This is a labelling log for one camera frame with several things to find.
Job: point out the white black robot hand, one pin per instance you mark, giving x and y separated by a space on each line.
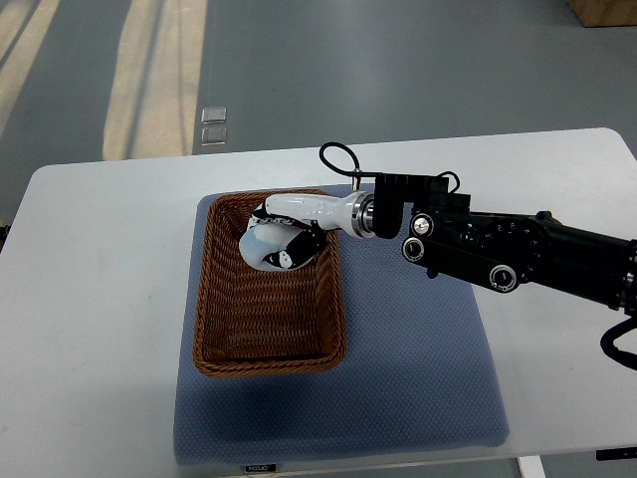
318 214

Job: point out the black object at left edge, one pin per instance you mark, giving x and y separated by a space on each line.
4 230

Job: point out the blue white plush toy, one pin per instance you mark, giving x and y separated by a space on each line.
274 247

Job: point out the metal floor plate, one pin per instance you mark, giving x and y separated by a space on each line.
214 135
213 115

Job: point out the blue quilted mat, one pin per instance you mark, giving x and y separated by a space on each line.
418 374

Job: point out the wooden box corner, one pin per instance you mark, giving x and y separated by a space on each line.
604 13

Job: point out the upper metal floor plate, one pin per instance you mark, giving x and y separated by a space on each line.
213 115

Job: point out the brown wicker basket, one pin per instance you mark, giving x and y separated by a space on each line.
254 323

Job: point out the white table leg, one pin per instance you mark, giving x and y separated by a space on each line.
531 467

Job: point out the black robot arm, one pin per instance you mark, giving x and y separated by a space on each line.
501 251

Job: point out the lower metal floor plate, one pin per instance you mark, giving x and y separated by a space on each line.
214 135

